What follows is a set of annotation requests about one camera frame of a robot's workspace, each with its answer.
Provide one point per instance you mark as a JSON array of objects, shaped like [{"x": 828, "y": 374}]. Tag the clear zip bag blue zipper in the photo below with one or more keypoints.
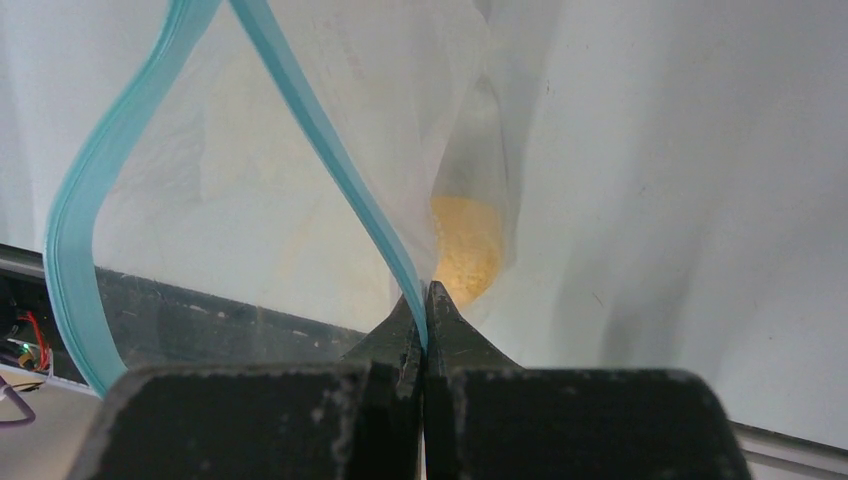
[{"x": 284, "y": 154}]

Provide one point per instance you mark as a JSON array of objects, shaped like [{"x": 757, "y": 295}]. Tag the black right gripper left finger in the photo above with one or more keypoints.
[{"x": 355, "y": 418}]

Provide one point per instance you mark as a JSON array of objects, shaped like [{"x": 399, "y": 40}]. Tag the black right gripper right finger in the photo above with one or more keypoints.
[{"x": 486, "y": 417}]

